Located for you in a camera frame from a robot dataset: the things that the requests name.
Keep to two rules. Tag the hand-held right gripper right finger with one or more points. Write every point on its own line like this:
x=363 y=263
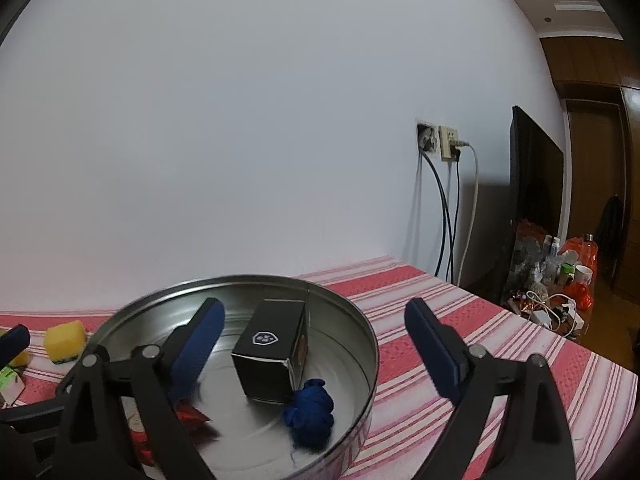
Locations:
x=435 y=355

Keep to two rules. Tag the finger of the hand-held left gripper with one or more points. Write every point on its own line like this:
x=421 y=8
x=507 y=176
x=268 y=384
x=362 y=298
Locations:
x=12 y=342
x=35 y=402

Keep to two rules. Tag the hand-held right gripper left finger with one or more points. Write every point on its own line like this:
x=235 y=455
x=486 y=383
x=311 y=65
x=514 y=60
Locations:
x=197 y=345

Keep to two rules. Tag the green white carton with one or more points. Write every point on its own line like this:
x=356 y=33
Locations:
x=10 y=385

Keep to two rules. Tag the round metal tin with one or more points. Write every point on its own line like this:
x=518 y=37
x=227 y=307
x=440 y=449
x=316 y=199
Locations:
x=245 y=425

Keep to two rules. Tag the black cardboard box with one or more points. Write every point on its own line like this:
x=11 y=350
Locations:
x=265 y=360

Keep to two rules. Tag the red striped tablecloth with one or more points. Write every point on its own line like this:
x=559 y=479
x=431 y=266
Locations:
x=425 y=285

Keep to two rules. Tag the red snack packet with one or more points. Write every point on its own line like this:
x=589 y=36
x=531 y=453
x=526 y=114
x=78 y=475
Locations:
x=195 y=417

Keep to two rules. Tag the white charger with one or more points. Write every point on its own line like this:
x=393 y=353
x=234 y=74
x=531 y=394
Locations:
x=540 y=318

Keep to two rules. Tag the blue yarn ball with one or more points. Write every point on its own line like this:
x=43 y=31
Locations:
x=310 y=410

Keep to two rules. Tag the white power strip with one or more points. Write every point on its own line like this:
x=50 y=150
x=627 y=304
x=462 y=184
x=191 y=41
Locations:
x=567 y=317

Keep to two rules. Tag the clear plastic bottle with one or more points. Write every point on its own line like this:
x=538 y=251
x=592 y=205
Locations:
x=552 y=257

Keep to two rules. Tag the orange plastic bag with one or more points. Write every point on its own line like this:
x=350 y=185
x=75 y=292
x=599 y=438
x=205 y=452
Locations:
x=582 y=295

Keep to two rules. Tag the white mug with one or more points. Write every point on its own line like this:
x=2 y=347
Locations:
x=583 y=275

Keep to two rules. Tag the black flat television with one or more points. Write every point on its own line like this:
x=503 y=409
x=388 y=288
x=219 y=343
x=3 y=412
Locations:
x=535 y=185

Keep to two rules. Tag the dark hanging jacket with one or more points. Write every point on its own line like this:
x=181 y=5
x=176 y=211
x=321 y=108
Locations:
x=610 y=235

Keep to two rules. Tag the brown wooden wardrobe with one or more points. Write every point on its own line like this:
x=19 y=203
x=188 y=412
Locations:
x=595 y=160

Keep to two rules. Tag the white ceiling vent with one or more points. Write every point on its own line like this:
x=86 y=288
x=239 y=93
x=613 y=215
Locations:
x=580 y=6

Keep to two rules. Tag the white wall socket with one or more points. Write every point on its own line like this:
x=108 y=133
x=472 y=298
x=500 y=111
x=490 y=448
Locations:
x=447 y=142

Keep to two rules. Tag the dark open wall socket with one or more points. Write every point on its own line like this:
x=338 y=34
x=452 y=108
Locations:
x=426 y=136

